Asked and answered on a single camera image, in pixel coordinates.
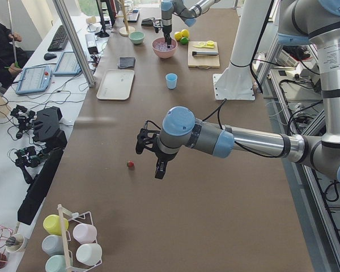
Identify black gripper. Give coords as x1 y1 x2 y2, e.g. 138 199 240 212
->
155 147 177 179
162 25 172 48

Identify red strawberry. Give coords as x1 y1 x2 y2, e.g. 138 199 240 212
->
126 160 134 168

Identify pink bowl of ice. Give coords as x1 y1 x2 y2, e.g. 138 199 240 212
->
152 37 178 59

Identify blue plastic cup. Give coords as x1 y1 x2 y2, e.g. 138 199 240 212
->
165 73 178 90

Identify pink cup on rack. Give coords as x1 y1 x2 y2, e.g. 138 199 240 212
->
73 223 97 244

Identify white cup on rack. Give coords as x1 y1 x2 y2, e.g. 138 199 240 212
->
76 243 103 266

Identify yellow cup on rack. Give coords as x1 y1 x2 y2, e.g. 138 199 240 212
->
42 214 62 236

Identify grey cup on rack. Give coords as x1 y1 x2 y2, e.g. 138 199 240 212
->
41 235 64 256

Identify mint cup on rack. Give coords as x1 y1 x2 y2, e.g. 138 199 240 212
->
45 255 66 272

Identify paper cup with tools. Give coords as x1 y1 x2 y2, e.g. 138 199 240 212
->
5 233 28 253

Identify whole yellow lemon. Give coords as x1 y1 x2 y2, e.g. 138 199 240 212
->
174 32 182 41
181 29 190 38

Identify green lime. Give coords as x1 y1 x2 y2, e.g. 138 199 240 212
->
180 37 189 45

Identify steel muddler black tip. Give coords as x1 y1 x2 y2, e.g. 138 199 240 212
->
192 51 218 56

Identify green ceramic bowl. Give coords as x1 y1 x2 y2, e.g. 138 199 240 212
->
129 31 145 45

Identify bamboo cutting board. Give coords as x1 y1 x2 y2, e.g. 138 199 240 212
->
188 40 220 69

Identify lemon half upper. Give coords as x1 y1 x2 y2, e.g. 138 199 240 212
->
206 40 215 46

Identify wooden stand with base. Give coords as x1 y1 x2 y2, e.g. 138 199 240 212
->
117 0 135 37

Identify grey folded cloth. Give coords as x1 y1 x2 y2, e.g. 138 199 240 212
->
117 57 135 69

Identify cream rabbit tray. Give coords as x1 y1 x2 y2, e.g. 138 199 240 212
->
96 69 135 100

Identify blue teach pendant far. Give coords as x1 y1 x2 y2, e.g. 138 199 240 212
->
53 52 82 77

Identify blue teach pendant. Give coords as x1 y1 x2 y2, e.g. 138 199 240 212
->
15 65 52 95
53 52 82 77

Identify black keyboard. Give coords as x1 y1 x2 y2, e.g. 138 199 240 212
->
48 25 69 52

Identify black angular device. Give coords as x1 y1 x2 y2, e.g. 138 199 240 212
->
33 106 67 154

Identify black computer mouse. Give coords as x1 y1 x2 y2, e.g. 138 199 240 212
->
43 53 57 61

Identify black long box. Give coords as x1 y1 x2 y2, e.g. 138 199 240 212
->
17 148 63 225

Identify blue teach pendant near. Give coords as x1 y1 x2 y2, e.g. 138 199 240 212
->
15 65 52 95

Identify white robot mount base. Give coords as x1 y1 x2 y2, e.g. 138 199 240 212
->
213 1 274 101

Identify aluminium frame post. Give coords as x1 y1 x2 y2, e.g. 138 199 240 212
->
53 0 95 87

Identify white wire cup rack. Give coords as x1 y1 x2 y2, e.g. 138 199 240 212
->
57 204 103 271

